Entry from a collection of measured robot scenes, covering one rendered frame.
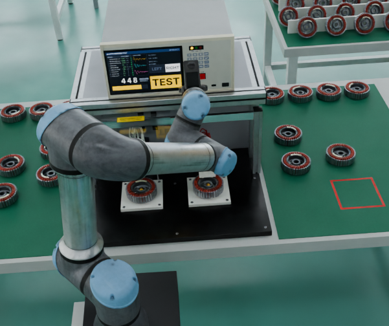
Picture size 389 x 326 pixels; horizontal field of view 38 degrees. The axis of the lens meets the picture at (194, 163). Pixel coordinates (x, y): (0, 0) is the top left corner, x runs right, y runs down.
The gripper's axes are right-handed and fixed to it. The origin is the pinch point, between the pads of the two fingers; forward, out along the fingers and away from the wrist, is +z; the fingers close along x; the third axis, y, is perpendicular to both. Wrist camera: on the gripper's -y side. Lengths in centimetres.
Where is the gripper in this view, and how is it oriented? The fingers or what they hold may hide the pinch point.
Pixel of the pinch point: (192, 85)
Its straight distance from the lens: 186.1
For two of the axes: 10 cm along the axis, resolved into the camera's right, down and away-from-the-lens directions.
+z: -0.3, -2.4, 9.7
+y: 0.6, 9.7, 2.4
